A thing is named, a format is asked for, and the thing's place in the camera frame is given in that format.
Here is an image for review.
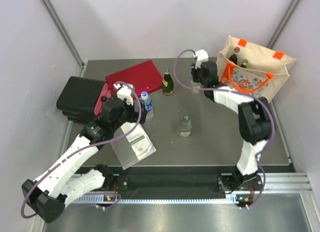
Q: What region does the clear glass bottle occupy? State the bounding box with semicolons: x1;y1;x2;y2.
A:
178;115;193;137
190;79;201;94

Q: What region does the dark bottle red cap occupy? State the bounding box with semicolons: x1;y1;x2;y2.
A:
228;46;241;65

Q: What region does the green bottle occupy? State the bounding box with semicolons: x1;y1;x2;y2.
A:
240;59;249;68
162;68;174;96

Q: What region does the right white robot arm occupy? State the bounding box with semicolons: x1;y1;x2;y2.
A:
190;61;272;190

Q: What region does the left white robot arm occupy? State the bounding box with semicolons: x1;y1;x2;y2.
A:
20;97;148;223

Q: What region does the beige canvas tote bag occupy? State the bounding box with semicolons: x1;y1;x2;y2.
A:
216;36;296;102

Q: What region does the plastic Pocari Sweat bottle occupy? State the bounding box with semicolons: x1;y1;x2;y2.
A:
140;91;154;121

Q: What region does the red clip file folder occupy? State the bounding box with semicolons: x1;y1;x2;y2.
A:
105;60;163;98

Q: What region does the setup guide booklet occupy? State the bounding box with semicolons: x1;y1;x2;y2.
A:
111;124;157;170

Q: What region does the black box case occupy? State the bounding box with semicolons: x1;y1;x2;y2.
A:
56;76;108;124

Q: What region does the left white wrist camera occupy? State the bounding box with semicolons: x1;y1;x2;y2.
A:
113;83;135;106

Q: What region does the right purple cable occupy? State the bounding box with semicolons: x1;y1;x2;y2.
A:
173;49;276;210

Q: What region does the purple cable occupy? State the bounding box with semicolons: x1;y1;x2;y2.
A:
173;49;276;210
21;81;142;219

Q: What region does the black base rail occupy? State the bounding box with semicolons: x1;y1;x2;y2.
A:
96;166;250;200

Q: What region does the slotted cable duct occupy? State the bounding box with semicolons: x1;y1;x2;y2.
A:
73;193;249;205

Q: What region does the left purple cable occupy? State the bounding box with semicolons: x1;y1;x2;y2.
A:
21;81;142;219

